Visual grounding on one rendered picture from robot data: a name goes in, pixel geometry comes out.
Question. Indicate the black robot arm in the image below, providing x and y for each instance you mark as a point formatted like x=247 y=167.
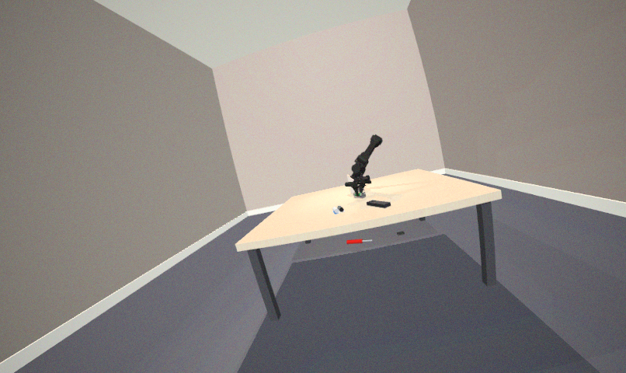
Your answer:
x=362 y=160

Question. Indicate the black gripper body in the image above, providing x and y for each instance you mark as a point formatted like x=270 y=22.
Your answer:
x=355 y=183

